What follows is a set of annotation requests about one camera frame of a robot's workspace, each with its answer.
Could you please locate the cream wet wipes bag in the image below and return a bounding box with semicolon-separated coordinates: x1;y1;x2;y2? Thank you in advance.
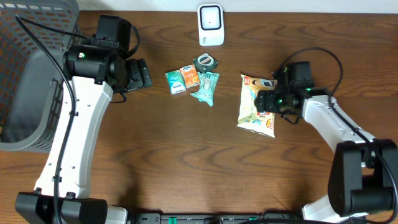
237;74;277;138

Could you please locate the orange Kleenex tissue pack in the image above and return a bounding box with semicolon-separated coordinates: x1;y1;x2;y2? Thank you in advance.
180;64;200;88

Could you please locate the mint green wipes pouch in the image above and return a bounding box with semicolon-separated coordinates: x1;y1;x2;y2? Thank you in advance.
191;72;220;106

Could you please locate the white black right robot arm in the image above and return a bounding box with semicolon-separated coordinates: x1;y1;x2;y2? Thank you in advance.
254;62;397;223

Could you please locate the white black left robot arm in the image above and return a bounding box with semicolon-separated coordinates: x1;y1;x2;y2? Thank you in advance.
15;15;152;223

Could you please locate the teal Kleenex tissue pack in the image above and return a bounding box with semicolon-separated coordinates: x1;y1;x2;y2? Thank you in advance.
165;70;187;95

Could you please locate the dark green round-label box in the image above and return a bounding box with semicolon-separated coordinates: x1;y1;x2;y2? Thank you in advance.
193;53;218;73

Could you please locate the grey plastic basket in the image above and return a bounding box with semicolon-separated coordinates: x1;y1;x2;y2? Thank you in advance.
1;0;81;153

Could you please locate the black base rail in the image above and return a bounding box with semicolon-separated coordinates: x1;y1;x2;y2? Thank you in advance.
133;212;368;224

